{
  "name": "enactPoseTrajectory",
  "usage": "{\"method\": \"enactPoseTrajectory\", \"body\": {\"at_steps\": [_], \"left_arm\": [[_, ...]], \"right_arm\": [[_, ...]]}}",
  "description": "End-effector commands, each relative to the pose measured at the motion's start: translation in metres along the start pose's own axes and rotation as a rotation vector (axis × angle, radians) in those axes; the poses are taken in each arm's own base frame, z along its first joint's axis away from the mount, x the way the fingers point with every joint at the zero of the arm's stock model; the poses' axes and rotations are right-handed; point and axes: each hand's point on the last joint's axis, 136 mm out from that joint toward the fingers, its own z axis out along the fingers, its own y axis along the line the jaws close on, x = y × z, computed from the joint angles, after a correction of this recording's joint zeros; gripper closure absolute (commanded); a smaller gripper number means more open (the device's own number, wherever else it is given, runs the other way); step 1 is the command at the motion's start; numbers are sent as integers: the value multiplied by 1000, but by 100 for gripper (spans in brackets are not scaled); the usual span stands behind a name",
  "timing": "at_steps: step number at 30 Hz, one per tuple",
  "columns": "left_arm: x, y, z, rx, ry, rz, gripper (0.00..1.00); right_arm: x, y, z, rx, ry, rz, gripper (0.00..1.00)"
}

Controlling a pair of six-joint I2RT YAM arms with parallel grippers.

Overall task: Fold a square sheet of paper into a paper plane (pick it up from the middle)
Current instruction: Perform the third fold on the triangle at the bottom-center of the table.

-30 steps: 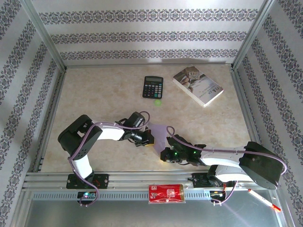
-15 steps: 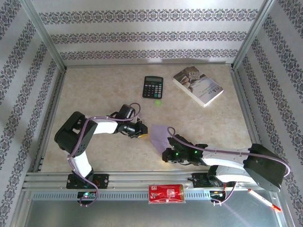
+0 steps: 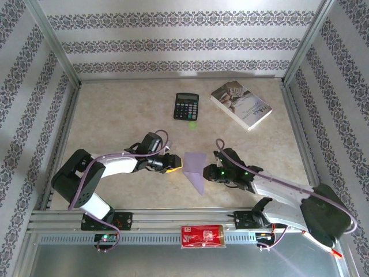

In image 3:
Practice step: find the left controller board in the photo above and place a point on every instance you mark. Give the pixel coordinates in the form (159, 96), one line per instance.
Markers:
(105, 238)

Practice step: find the black calculator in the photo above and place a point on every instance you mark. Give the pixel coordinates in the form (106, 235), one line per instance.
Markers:
(186, 107)

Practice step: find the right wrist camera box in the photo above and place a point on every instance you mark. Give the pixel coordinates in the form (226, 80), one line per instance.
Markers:
(229, 158)

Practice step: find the paperback book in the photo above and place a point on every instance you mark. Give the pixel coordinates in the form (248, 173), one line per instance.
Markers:
(239, 101)

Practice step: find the right controller board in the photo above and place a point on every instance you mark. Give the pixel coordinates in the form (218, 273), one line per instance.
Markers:
(263, 237)

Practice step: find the controller board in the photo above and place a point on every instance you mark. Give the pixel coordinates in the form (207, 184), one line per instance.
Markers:
(263, 237)
(105, 238)

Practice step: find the steel sheet tray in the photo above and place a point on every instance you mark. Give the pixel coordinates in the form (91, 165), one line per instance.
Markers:
(173, 262)

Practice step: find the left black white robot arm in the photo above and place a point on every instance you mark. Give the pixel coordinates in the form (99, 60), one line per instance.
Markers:
(118, 167)

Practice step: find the aluminium table edge rail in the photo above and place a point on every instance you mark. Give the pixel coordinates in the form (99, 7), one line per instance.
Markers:
(173, 79)
(298, 130)
(62, 138)

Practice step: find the purple paper sheet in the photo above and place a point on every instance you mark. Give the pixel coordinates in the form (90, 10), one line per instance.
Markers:
(193, 164)

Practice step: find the aluminium frame post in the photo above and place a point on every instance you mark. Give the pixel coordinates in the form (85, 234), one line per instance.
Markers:
(52, 40)
(308, 40)

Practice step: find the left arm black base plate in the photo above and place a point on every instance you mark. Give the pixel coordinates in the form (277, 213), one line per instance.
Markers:
(127, 220)

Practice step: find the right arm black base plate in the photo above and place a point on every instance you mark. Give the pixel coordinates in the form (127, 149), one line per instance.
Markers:
(242, 220)

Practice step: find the red packet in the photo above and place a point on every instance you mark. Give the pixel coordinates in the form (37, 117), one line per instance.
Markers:
(201, 236)

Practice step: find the aluminium mounting rail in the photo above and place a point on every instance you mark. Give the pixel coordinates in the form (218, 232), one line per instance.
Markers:
(178, 216)

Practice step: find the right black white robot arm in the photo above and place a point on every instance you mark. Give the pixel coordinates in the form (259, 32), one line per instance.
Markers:
(276, 187)

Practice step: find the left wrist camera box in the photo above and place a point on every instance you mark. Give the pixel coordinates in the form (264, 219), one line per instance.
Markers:
(148, 142)

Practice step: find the red white pen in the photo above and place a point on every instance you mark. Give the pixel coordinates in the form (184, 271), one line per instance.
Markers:
(335, 253)

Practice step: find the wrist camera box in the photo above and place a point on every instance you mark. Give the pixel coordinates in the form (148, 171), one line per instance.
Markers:
(229, 158)
(148, 142)

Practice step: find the green round disc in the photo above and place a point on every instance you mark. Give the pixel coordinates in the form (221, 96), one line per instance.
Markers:
(192, 125)

